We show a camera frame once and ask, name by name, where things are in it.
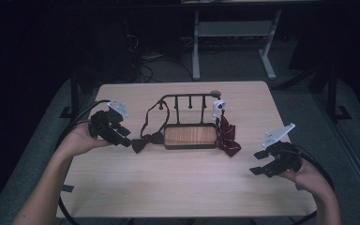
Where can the black bow tie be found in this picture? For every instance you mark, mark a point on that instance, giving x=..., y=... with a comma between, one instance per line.
x=139, y=145

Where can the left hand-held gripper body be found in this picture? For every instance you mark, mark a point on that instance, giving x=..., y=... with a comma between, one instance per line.
x=104, y=125

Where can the black hook rack wooden tray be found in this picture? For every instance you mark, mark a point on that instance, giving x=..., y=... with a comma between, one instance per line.
x=190, y=136

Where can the black stand post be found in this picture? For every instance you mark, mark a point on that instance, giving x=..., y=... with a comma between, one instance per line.
x=332, y=97
x=74, y=100

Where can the grey round disc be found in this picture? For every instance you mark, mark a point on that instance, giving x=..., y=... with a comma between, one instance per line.
x=215, y=93

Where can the white metal stand frame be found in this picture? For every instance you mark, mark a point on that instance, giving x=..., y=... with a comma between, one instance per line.
x=231, y=28

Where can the person's right hand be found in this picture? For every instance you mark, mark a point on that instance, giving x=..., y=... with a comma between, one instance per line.
x=306, y=178

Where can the person's left hand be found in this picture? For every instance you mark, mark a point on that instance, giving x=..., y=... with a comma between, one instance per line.
x=81, y=139

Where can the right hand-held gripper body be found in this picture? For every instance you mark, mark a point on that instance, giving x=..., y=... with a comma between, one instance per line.
x=282, y=157

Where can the grey power strip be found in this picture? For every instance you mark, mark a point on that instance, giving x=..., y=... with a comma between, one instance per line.
x=153, y=56

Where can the dark red striped bow tie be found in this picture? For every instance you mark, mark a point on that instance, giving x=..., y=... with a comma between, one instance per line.
x=228, y=140

